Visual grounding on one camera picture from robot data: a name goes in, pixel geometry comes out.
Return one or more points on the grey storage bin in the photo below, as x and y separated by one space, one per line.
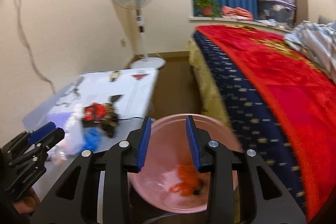
281 11

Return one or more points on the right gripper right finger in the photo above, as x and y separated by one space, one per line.
263 197

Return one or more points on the potted green plant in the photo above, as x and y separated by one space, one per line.
207 8

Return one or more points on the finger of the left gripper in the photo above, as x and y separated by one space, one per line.
38 135
51 140

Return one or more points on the orange plastic bag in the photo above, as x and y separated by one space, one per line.
190 183

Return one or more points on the pink plastic trash bin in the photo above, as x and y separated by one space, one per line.
168 149

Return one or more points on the red floral blanket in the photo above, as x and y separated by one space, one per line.
300 97

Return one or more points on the white printed table cover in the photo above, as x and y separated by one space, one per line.
133 86

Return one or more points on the clear bag with candies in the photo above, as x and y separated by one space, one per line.
57 155

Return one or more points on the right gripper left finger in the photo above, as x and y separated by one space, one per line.
73 197

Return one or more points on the red black snack packet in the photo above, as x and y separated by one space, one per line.
94 113

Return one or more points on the yellow star bed skirt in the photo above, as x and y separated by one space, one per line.
212 103

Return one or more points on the purple foam net sheet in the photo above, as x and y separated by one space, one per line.
59 119

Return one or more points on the navy star bedsheet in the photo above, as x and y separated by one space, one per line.
251 119

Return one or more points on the pink folded cloth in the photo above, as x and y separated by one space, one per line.
236 13

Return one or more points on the left hand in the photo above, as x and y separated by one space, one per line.
28 203

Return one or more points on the leopard print cloth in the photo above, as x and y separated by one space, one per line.
109 121

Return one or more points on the white foam net sleeve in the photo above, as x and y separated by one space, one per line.
74 129

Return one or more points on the blue plastic bag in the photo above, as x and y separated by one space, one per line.
92 139

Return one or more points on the striped blue grey quilt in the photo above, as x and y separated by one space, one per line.
317 43

